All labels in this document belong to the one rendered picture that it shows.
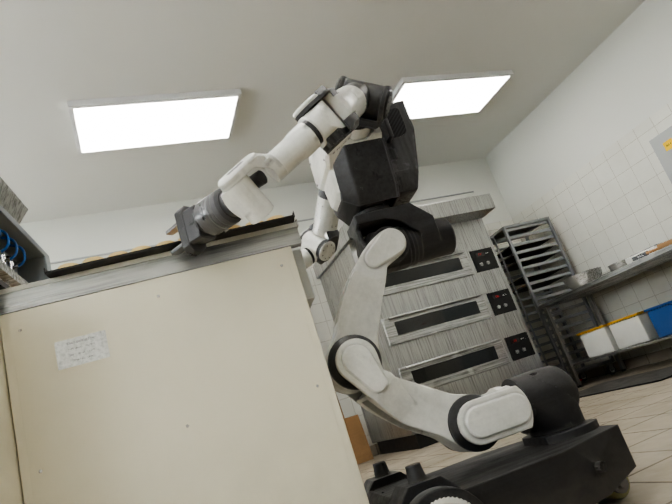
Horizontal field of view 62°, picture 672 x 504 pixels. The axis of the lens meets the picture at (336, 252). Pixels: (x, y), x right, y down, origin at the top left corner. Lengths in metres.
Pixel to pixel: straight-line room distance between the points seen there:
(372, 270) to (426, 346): 3.52
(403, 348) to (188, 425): 3.72
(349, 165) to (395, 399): 0.66
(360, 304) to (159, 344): 0.53
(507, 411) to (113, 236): 4.83
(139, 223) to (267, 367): 4.67
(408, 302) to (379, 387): 3.64
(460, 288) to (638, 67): 2.61
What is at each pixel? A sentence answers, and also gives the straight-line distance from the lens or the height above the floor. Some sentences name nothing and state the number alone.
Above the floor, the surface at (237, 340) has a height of 0.64.
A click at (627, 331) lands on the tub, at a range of 5.68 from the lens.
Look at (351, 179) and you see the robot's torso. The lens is 1.60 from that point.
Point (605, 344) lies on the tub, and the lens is 5.89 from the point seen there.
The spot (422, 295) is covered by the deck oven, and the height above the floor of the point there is 1.22.
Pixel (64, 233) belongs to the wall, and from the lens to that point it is 5.92.
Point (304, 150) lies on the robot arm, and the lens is 1.27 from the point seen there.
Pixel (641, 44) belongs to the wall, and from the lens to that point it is 6.07.
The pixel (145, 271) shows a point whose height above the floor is 0.86.
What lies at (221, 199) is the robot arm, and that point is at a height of 0.91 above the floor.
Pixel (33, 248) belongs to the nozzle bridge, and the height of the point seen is 1.16.
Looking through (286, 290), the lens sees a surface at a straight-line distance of 1.39.
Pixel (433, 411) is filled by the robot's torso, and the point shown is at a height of 0.34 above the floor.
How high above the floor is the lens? 0.38
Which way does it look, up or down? 17 degrees up
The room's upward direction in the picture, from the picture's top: 18 degrees counter-clockwise
